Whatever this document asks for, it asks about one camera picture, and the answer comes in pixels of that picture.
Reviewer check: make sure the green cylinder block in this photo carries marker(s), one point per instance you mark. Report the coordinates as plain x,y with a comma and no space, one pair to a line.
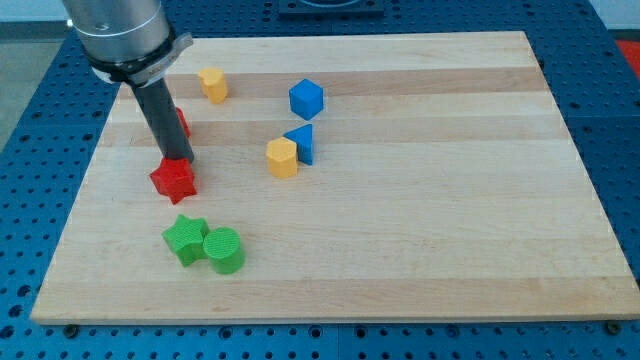
223,248

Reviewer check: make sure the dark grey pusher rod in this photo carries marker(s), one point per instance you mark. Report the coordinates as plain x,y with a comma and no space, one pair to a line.
158,108

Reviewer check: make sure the yellow hexagon block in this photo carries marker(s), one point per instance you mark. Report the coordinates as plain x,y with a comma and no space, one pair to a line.
281,156

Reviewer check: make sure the green star block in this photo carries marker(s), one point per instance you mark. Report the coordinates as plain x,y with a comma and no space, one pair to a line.
185,239

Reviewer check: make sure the yellow heart block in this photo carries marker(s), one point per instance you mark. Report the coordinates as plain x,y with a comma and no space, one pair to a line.
213,84

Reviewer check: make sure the red block behind rod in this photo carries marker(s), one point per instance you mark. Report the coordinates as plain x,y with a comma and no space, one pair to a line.
184,122

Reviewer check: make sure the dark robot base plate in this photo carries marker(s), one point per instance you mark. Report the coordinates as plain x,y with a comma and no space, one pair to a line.
288,9

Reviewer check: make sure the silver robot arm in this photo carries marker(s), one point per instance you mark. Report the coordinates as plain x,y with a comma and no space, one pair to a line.
133,42

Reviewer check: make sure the blue cube block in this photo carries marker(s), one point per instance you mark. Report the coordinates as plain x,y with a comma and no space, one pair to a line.
306,99

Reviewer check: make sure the blue triangle block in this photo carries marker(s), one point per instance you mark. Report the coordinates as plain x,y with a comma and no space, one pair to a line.
303,138

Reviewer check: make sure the wooden board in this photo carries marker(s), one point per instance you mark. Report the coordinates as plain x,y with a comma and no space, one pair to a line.
445,187

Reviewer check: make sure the red star block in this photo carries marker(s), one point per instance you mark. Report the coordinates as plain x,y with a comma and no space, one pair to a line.
175,179

